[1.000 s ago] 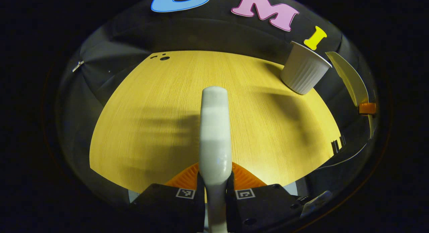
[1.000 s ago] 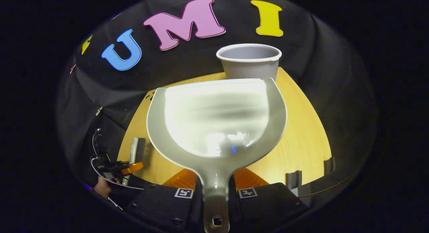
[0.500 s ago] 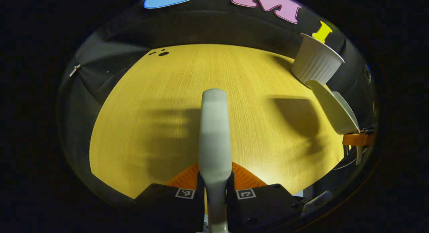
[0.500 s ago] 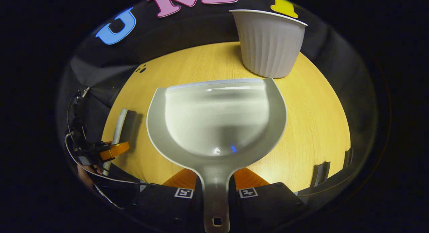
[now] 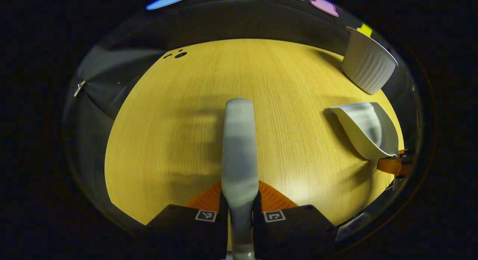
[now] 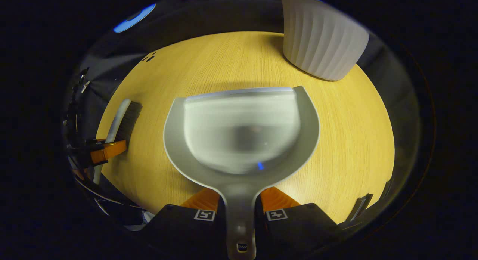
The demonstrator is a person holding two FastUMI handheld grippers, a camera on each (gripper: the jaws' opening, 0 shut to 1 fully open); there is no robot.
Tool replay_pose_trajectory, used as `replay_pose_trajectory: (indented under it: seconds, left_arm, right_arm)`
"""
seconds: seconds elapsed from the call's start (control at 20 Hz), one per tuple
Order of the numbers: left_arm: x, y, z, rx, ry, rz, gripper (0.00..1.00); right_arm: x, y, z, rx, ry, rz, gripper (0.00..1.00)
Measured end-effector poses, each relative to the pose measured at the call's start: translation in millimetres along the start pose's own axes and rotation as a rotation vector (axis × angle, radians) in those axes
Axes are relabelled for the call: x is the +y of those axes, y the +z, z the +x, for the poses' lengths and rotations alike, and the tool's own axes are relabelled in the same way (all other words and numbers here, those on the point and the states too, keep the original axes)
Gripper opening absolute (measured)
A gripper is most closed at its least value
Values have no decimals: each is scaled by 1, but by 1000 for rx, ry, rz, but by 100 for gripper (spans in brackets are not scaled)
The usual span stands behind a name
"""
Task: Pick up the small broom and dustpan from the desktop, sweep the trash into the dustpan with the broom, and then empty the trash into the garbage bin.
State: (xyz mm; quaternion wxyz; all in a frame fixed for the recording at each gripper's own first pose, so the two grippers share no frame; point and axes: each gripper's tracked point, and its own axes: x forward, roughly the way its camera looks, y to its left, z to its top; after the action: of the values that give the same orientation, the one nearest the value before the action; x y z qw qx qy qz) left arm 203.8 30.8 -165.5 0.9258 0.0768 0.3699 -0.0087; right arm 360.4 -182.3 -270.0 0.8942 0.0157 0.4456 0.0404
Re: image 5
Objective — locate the white plastic dustpan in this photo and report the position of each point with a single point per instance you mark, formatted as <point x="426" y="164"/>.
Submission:
<point x="368" y="133"/>

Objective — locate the white ribbed garbage bin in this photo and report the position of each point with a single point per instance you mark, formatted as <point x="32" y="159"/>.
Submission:
<point x="368" y="65"/>

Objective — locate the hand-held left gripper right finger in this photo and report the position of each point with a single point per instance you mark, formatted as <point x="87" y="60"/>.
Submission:
<point x="298" y="230"/>

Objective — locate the small white broom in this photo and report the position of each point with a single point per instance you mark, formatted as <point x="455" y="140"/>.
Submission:
<point x="239" y="148"/>

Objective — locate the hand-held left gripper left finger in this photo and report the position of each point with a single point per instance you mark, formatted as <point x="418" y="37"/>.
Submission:
<point x="179" y="230"/>

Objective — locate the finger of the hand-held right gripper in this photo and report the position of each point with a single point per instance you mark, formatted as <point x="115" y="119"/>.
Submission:
<point x="388" y="165"/>

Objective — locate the small metal clip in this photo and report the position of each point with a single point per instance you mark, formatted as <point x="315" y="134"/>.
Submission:
<point x="79" y="88"/>

